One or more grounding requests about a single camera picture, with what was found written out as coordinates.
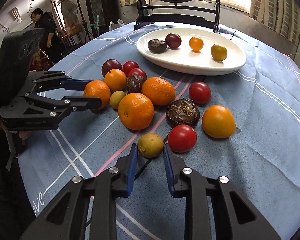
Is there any dark red plum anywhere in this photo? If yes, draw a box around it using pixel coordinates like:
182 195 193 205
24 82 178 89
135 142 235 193
165 33 182 49
101 59 122 77

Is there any small yellow longan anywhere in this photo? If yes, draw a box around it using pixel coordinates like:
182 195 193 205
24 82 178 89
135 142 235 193
109 90 126 110
138 133 164 159

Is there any dark brown water chestnut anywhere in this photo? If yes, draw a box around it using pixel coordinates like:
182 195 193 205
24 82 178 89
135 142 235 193
127 74 146 94
166 99 200 128
148 39 167 54

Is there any small orange tomato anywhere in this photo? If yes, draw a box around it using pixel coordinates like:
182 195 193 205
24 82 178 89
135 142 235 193
189 37 204 52

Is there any yellow green tomato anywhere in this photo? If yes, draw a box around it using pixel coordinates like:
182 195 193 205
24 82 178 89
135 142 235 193
211 44 228 61

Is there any small orange mandarin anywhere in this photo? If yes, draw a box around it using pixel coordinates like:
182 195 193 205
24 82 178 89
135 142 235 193
104 69 127 93

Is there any person in black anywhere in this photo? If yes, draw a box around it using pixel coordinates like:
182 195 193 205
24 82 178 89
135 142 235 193
30 8 62 64

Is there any red cherry tomato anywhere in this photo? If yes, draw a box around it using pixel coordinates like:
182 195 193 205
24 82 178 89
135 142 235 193
122 61 139 76
128 68 147 79

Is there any large orange mandarin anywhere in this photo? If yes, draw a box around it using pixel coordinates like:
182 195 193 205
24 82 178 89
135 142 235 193
117 93 154 131
141 77 175 106

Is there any white plastic bag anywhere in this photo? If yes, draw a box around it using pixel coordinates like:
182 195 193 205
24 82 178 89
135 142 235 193
109 19 125 31

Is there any blue plaid tablecloth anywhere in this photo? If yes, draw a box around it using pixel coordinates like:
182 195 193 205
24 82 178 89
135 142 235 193
19 24 300 239

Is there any standing fan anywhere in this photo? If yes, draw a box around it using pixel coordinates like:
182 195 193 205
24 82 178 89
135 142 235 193
61 1 78 27

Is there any orange yellow tomato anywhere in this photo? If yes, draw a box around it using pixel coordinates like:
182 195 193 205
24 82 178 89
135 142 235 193
202 105 236 139

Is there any dark wooden cabinet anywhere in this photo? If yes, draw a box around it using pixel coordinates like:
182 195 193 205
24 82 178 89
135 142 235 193
85 0 120 37

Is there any white ceramic plate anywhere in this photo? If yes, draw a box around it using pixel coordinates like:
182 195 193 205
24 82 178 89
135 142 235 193
136 27 247 76

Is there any round bird painting screen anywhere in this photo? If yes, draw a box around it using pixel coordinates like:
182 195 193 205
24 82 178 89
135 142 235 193
134 0 221 33

